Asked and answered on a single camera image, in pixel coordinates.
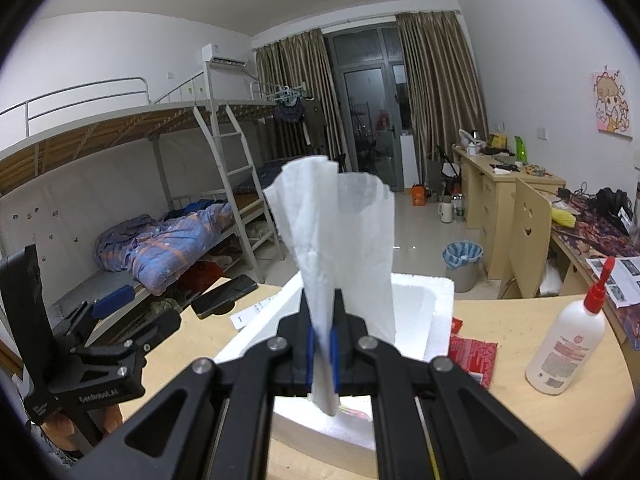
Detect black headphones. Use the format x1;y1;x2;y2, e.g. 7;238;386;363
595;187;632;221

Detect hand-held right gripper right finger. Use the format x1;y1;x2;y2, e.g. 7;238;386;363
330;287;583;480

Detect black folding stand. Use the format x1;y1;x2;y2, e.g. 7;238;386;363
429;144;462;196

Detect black smartphone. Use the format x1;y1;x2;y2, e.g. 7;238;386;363
191;274;259;320

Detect white bed ladder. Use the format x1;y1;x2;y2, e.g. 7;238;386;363
192;102;278;283

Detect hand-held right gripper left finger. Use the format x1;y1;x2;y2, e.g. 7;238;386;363
65;290;318;480

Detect grey trash bin blue bag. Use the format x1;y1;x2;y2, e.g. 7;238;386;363
442;241;485;293

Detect cartoon wall poster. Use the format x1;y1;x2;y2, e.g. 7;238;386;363
591;66;633;138

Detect white air conditioner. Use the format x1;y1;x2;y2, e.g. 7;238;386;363
201;44;248;68

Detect red cloth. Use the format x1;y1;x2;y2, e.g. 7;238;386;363
187;260;226;293

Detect light wooden chair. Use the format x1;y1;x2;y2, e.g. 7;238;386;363
492;177;553;301

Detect white paper slip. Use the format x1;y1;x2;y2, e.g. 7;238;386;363
230;296;282;332

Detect patterned desk mat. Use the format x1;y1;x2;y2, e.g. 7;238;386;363
552;195;640;351

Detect white lotion bottle red cap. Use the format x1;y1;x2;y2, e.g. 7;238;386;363
525;256;617;395

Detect glass balcony door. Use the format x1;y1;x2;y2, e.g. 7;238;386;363
325;22;408;191

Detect printed paper sheets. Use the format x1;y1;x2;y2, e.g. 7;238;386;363
585;256;640;308

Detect person's left hand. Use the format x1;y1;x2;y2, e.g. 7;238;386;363
35;402;124;463

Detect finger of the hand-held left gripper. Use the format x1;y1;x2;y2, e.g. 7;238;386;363
75;308;182;361
50;284;137;336

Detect red snack packet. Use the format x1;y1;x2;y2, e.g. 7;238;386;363
447;317;499;391

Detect metal bunk bed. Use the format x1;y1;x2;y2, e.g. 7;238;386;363
0;60;326;361

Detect brown curtain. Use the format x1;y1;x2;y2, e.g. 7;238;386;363
396;10;488;191
255;27;336;166

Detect white styrofoam box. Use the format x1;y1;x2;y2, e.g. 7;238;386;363
215;272;456;466

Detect blue patterned quilt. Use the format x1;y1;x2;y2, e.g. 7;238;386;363
95;200;236;296

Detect dark hanging clothes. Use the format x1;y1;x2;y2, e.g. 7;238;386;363
272;97;326;153

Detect white paper tissue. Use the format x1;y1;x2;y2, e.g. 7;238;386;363
263;156;397;417

